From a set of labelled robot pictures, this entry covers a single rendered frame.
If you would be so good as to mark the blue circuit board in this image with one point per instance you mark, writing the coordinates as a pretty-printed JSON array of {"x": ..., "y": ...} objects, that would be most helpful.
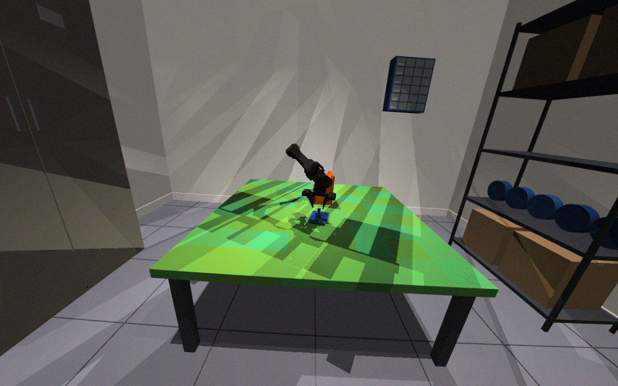
[{"x": 318, "y": 216}]

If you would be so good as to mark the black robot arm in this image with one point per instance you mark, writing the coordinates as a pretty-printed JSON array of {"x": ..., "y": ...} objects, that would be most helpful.
[{"x": 311, "y": 168}]

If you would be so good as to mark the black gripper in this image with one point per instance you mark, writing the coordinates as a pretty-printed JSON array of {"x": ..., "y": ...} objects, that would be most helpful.
[{"x": 318, "y": 191}]

